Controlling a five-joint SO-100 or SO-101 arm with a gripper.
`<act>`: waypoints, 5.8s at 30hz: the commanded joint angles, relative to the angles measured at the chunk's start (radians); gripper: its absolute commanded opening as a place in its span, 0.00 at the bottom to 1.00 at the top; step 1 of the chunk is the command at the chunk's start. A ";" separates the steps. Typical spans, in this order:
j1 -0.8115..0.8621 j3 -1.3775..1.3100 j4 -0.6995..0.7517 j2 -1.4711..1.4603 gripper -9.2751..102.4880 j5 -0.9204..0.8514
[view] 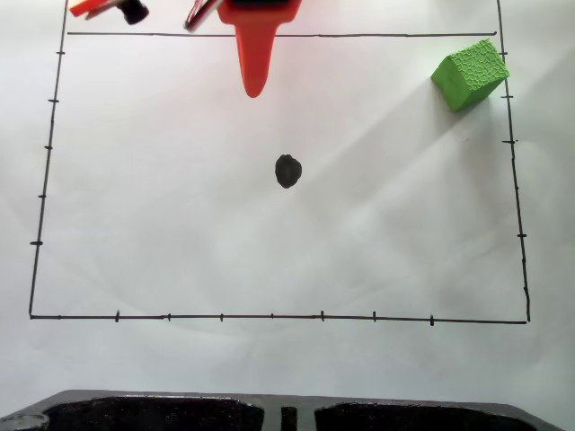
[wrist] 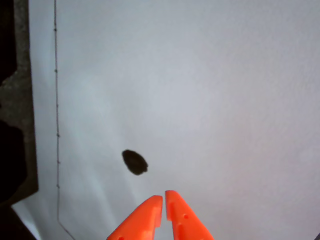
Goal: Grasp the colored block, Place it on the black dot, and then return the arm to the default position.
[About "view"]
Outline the green textured foam block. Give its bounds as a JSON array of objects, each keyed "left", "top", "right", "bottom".
[{"left": 429, "top": 38, "right": 512, "bottom": 113}]

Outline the white paper sheet with lines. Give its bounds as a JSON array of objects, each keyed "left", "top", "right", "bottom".
[{"left": 0, "top": 0, "right": 575, "bottom": 408}]

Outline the red black servo cable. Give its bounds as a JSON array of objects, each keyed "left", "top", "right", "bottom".
[{"left": 182, "top": 0, "right": 225, "bottom": 33}]

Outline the black metal clamp frame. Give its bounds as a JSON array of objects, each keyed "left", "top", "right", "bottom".
[{"left": 0, "top": 389, "right": 575, "bottom": 431}]

